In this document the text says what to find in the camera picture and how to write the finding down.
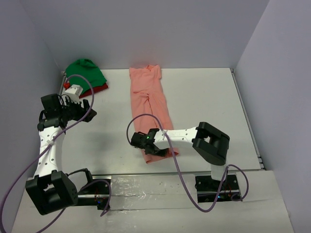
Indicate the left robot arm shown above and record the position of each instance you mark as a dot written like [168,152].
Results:
[50,189]

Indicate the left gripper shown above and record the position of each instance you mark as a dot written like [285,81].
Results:
[80,109]

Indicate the green folded t shirt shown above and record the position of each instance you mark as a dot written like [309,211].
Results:
[87,69]

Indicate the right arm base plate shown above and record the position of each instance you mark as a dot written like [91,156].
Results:
[207,188]

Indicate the silver taped panel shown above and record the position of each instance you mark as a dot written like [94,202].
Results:
[148,192]

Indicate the red folded t shirt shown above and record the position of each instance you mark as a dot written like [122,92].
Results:
[87,92]

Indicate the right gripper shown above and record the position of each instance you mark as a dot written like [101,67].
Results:
[162,153]

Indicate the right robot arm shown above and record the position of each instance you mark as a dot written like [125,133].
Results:
[209,142]

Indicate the pink t shirt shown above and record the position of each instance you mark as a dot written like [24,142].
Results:
[147,97]

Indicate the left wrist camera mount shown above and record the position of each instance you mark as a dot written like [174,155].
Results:
[73,93]

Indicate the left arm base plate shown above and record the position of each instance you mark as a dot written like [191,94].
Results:
[96,192]

